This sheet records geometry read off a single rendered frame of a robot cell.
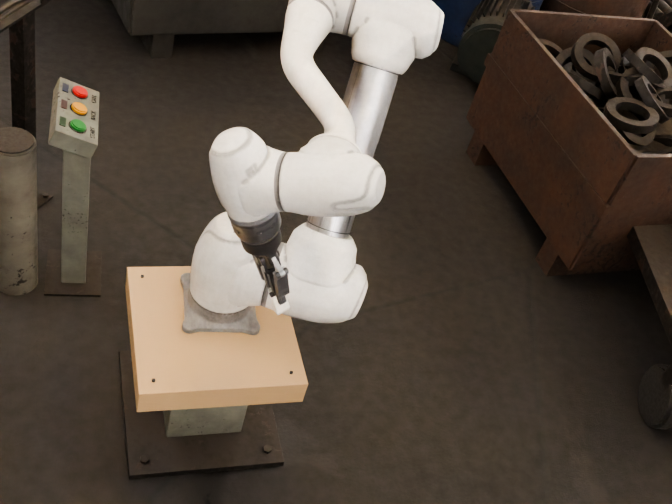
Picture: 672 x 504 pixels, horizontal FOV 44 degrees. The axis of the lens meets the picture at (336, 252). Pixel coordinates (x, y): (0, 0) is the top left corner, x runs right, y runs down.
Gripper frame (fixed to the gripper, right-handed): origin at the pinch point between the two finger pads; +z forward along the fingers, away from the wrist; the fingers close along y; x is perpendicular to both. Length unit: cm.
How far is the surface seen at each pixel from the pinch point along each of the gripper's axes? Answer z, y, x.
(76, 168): 10, -83, -17
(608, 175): 65, -30, 129
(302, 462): 73, -8, -4
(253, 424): 67, -23, -10
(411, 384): 87, -18, 39
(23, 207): 15, -85, -33
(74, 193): 18, -84, -20
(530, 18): 57, -107, 165
